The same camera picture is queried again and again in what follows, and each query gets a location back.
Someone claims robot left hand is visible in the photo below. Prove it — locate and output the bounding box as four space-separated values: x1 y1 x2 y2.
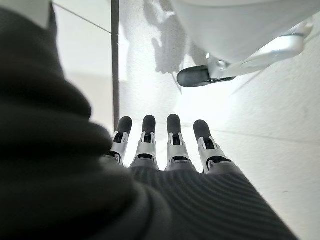
0 0 300 240

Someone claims dark cabinet toe kick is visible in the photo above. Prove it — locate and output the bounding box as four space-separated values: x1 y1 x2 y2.
110 0 122 126

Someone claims white cabinet door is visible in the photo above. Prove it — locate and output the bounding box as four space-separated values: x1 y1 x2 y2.
51 0 113 34
53 5 116 129

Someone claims black robot left foot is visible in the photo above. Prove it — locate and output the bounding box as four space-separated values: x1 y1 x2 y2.
176 65 237 89

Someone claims thin grey cable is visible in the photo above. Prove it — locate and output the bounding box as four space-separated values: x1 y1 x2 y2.
171 71 184 95

